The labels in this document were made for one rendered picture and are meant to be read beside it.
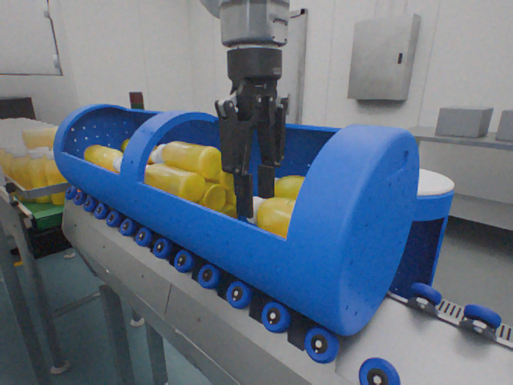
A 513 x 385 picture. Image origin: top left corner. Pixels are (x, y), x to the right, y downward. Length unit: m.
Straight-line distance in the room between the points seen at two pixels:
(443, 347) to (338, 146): 0.34
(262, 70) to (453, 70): 3.40
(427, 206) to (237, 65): 0.62
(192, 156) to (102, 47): 5.05
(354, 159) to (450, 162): 3.46
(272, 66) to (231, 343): 0.43
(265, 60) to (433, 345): 0.46
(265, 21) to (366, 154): 0.20
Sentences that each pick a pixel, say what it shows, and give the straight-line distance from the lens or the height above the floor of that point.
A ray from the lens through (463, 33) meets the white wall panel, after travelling 3.77.
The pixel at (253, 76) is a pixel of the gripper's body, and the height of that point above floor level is 1.29.
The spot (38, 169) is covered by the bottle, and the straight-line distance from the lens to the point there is 1.23.
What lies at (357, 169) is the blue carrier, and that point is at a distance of 0.33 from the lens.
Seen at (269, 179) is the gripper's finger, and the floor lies 1.14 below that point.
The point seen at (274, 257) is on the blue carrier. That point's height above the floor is 1.09.
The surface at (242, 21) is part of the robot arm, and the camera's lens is 0.41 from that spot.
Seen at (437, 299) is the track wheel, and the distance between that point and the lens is 0.57.
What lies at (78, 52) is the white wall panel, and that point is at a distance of 5.48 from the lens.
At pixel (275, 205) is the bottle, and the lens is 0.43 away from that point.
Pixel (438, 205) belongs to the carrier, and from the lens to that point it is 0.89.
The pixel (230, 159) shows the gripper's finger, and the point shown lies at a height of 1.19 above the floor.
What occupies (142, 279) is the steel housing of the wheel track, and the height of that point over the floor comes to 0.87.
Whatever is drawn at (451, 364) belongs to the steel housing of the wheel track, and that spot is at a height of 0.93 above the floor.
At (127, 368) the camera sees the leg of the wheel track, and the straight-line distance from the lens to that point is 1.43.
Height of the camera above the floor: 1.28
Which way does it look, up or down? 20 degrees down
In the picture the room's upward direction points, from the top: straight up
